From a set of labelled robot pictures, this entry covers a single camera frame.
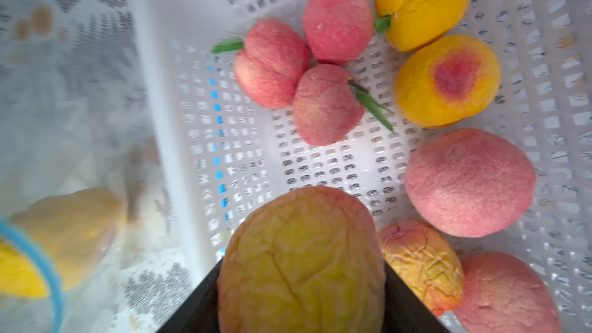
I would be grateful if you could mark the large pink peach right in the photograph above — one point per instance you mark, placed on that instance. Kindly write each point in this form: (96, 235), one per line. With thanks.
(470, 183)

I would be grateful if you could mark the yellow peach red blush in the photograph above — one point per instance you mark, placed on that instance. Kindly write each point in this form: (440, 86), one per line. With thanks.
(452, 79)

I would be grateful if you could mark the pink peach top centre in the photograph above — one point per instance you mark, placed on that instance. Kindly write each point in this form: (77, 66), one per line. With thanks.
(338, 31)

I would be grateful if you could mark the pink peach with leaf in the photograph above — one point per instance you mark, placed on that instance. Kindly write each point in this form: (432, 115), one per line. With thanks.
(329, 103)

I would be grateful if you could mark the pink peach bottom right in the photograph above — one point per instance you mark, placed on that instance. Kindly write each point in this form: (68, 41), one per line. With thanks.
(502, 294)

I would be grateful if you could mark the white plastic mesh basket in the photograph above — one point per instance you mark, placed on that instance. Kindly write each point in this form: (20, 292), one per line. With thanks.
(224, 156)

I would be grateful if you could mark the pink peach upper left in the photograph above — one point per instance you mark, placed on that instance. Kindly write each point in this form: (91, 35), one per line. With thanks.
(269, 62)

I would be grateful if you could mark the yellow peach top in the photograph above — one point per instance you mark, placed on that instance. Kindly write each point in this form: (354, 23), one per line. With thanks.
(412, 24)

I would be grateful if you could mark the clear zip-top bag blue zipper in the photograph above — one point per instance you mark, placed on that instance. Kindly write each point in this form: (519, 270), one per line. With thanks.
(97, 141)

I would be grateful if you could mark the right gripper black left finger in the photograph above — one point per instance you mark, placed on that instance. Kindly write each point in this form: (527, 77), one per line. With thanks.
(199, 312)

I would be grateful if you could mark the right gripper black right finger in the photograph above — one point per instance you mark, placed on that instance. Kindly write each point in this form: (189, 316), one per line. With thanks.
(404, 312)

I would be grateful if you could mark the wrinkled yellow red peach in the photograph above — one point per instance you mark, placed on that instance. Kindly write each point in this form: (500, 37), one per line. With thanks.
(424, 260)

